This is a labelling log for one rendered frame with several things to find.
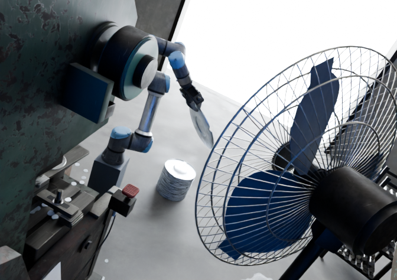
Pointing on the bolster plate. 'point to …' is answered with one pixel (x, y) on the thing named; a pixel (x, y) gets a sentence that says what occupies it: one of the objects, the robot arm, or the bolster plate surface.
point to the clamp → (71, 211)
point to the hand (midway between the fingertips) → (198, 110)
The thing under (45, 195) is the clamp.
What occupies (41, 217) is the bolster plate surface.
